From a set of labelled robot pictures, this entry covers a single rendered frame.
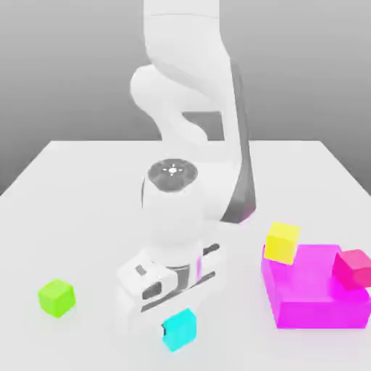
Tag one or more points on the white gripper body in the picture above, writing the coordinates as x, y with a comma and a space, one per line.
150, 316

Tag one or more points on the small cyan cube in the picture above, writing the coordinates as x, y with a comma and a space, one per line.
180, 330

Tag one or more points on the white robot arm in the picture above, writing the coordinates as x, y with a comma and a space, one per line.
179, 220

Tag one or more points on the small green cube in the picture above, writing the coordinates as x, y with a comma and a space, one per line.
56, 298

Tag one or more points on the small yellow cube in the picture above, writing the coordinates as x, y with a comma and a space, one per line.
281, 243

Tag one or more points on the small pink cube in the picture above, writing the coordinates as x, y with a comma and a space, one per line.
352, 269

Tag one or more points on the large magenta box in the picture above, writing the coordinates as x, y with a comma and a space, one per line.
313, 292

